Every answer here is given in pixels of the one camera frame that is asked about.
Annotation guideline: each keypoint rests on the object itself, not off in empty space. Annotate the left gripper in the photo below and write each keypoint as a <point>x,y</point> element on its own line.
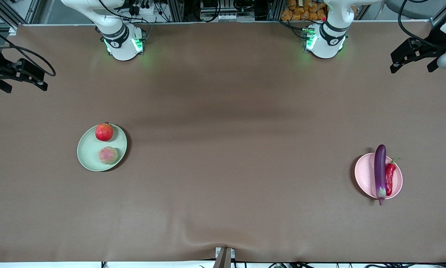
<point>432,40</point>

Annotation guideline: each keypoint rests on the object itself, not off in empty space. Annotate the red pomegranate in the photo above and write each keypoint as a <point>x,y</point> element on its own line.
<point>104,132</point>

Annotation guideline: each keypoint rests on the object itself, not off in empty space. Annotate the pink green peach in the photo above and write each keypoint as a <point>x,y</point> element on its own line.
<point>108,155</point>

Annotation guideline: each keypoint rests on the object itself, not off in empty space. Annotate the purple eggplant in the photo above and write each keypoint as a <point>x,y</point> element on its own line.
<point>380,175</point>

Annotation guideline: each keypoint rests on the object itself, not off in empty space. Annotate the red chili pepper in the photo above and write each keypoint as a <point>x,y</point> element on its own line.
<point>389,178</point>

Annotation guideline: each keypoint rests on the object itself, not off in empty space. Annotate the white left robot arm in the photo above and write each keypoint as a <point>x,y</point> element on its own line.
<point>325,46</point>

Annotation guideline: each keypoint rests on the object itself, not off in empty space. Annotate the grey rounded background object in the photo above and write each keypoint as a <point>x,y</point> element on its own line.
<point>412,7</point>

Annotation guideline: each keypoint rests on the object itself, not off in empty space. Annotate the pale green round plate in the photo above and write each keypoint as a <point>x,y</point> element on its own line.
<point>89,152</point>

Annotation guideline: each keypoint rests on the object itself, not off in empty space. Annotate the orange round items pile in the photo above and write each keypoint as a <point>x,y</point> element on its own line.
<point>301,11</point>

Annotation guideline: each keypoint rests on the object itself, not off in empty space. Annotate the pink round plate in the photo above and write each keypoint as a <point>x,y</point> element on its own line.
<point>364,175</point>

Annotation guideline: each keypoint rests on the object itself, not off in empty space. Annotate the power strip with black plugs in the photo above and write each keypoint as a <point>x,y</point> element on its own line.
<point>143,7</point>

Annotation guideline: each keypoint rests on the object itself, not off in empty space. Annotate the white power strip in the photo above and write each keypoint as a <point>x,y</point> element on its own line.
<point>226,17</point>

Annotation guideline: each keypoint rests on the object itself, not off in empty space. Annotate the brown table cloth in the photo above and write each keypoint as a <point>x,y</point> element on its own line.
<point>222,208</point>

